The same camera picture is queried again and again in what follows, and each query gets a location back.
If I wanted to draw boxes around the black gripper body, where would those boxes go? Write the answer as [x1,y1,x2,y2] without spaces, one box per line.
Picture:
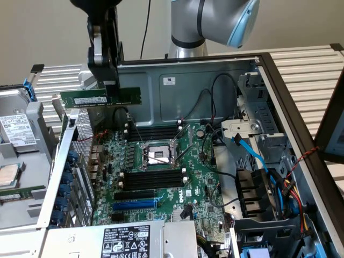
[69,0,120,13]

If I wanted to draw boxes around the green RAM stick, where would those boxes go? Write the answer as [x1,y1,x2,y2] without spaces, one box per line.
[0,188,45,200]
[59,87,142,109]

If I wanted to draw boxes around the RAM slot white latches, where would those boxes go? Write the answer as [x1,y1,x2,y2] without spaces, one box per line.
[119,168,187,179]
[118,176,188,188]
[124,120,182,131]
[124,128,183,139]

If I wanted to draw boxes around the thin metal locking lever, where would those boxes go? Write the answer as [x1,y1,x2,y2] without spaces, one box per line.
[141,153,174,165]
[126,111,145,143]

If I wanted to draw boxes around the open metal PC case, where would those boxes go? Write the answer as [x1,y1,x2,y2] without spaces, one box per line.
[36,52,344,258]

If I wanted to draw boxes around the CPU socket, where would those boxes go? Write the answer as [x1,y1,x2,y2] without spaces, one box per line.
[138,139,181,171]

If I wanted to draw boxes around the silver hard disk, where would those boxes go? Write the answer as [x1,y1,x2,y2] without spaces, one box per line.
[0,90,39,153]

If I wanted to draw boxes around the grey parts rack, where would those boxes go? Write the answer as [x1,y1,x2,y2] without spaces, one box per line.
[0,77,61,230]

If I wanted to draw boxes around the long black expansion slot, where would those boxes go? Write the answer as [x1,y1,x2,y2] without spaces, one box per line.
[113,189,156,201]

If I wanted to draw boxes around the green motherboard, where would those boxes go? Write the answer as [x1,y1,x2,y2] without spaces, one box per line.
[91,122,234,242]

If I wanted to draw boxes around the blue expansion slot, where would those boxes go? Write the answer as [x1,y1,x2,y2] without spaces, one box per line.
[112,198,158,211]

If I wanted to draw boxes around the silver CPU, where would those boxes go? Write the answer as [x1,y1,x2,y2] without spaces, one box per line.
[0,163,22,187]

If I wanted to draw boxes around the metal disk bay cage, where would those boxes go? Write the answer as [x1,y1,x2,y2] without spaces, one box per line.
[220,72,291,173]

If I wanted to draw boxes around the grey power supply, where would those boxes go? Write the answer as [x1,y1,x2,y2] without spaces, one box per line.
[40,219,199,258]

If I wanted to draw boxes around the black plastic fan shroud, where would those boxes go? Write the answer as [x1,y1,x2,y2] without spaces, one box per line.
[235,168,280,220]

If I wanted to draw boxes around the dark metal disk bay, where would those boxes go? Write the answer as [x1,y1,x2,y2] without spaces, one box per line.
[230,217,323,258]

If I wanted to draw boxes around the black framed monitor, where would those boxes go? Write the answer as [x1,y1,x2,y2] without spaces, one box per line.
[313,72,344,163]

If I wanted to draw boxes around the blue plastic disk carrier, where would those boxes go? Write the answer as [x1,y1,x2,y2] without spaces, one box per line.
[240,241,272,258]

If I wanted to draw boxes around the black wire with plug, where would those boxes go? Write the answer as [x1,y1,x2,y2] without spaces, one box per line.
[112,106,135,130]

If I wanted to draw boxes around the graphics card with bracket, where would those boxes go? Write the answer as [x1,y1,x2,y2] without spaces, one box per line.
[51,94,70,137]

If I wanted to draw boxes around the thin black cable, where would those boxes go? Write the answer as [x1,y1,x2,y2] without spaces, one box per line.
[139,0,152,60]

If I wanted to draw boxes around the red black twisted wire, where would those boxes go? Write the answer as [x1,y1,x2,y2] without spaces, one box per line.
[77,128,111,173]
[284,146,320,181]

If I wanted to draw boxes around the blue plastic disk rail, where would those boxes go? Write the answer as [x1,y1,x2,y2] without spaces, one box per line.
[23,77,39,103]

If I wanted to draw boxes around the black wire low loop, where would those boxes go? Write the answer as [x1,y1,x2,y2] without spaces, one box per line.
[184,89,213,121]

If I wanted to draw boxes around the black wire tall loop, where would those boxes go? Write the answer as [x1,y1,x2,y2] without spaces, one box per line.
[210,73,240,120]

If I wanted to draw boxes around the black wire over board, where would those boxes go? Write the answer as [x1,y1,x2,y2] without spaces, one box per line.
[199,127,239,180]

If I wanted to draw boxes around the black wire plug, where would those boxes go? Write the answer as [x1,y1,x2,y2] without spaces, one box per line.
[180,204,195,220]

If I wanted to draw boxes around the blue flat data wire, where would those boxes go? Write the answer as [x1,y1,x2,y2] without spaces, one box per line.
[231,133,286,200]

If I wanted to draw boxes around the grey wire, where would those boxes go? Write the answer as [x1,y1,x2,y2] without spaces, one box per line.
[210,182,240,208]

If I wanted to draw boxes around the coloured power wire bundle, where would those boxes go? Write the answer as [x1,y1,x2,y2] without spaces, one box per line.
[268,171,313,238]

